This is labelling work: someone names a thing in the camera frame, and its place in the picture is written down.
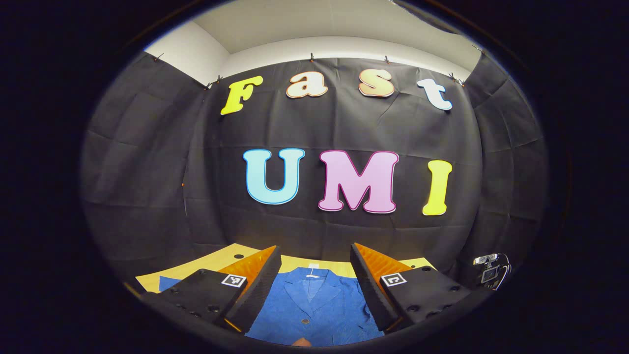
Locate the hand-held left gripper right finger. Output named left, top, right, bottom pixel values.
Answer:
left=349, top=242, right=473, bottom=333

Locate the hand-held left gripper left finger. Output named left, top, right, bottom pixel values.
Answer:
left=146, top=245, right=283, bottom=336

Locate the blue jacket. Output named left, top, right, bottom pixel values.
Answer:
left=159, top=265, right=385, bottom=348

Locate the black backdrop cloth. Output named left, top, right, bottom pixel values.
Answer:
left=81, top=49, right=548, bottom=295

